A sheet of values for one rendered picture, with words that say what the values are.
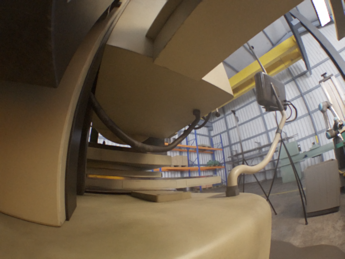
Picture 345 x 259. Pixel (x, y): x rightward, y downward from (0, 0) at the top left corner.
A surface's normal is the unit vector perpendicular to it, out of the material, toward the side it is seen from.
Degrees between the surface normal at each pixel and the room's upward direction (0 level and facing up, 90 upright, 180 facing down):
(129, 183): 90
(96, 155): 90
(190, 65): 180
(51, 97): 90
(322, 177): 90
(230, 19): 180
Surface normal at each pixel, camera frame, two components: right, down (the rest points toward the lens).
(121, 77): 0.05, 0.93
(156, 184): 0.53, -0.33
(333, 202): -0.85, -0.15
